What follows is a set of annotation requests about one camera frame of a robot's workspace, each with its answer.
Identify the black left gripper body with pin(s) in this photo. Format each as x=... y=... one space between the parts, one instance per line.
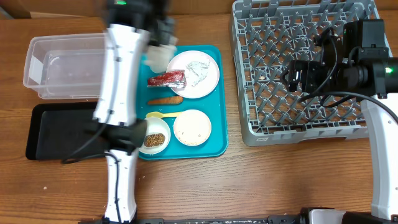
x=165 y=34

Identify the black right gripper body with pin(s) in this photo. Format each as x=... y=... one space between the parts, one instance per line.
x=315 y=79

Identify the red foil wrapper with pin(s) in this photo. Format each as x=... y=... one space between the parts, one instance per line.
x=172 y=79

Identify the foil sheet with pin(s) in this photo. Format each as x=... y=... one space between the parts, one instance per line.
x=197 y=72

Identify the white small bowl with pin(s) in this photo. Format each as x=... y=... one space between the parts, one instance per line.
x=156 y=125

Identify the brown food piece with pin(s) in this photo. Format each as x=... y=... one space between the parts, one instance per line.
x=154 y=140

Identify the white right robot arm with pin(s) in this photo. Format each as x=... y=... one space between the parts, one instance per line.
x=357 y=65

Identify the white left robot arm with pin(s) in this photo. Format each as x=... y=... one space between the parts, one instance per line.
x=118 y=134

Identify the grey dishwasher rack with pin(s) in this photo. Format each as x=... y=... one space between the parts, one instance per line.
x=267 y=35

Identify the white paper cup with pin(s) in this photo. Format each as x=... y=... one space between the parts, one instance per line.
x=158 y=58

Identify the white round plate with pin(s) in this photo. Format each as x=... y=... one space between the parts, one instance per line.
x=205 y=87

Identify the teal serving tray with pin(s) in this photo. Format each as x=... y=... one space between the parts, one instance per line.
x=213 y=105

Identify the yellow plastic spoon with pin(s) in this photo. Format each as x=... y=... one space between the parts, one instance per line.
x=160 y=115

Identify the clear plastic bin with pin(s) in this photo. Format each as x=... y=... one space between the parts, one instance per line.
x=65 y=66

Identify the black tray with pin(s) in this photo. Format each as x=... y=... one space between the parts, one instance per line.
x=58 y=129

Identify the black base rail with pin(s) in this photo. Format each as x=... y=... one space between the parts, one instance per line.
x=273 y=219

